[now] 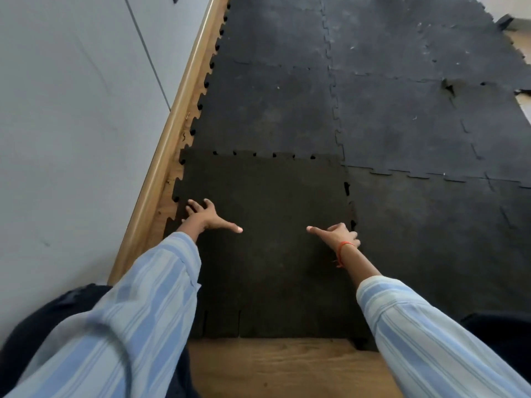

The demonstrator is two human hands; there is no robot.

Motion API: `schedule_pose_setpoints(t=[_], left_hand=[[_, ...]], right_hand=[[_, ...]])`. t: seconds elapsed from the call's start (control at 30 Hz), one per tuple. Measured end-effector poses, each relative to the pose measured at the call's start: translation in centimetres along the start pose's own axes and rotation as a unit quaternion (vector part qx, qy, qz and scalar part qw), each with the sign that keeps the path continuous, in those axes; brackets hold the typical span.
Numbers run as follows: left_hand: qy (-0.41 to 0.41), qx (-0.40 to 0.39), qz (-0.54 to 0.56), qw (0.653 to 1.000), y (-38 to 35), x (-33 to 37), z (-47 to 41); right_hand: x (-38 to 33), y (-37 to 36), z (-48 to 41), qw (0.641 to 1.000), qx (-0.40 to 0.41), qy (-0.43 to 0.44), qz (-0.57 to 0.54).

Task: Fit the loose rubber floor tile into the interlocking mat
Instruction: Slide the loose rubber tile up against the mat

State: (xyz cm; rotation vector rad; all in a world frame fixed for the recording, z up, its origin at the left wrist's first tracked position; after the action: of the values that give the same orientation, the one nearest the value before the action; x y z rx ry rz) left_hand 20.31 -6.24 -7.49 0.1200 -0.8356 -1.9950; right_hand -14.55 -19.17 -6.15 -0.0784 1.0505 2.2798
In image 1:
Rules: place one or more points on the person's left hand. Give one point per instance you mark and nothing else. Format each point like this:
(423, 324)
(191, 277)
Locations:
(207, 219)

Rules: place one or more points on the person's right hand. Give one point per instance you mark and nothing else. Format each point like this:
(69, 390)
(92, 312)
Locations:
(338, 236)

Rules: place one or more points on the person's right thumb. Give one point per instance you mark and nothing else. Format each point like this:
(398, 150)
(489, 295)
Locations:
(318, 232)

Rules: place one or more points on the person's left thumb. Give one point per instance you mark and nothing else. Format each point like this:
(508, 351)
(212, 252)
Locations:
(230, 226)

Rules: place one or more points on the dark brown interlocking mat tile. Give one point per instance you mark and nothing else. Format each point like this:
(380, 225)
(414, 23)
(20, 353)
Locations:
(273, 252)

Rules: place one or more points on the person's right forearm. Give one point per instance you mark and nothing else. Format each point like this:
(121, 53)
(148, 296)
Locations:
(415, 327)

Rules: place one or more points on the person's left forearm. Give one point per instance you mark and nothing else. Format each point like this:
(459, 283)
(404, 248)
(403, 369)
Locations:
(137, 310)

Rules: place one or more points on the orange thread wristband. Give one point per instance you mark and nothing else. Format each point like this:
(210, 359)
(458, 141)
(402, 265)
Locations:
(340, 249)

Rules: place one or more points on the wooden skirting board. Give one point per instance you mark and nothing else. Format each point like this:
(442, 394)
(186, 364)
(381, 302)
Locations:
(166, 149)

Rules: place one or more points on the floor of black puzzle mats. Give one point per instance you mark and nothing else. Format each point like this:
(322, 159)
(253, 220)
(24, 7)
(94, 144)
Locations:
(415, 120)

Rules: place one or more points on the person's right leg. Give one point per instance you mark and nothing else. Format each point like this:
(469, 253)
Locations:
(502, 339)

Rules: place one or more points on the person's leg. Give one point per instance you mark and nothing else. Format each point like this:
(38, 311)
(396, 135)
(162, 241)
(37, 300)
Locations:
(29, 339)
(502, 339)

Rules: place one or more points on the person's left leg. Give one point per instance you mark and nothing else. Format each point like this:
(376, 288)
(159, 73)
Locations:
(29, 339)

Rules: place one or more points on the loose black mat scrap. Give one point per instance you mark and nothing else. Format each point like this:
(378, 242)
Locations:
(504, 21)

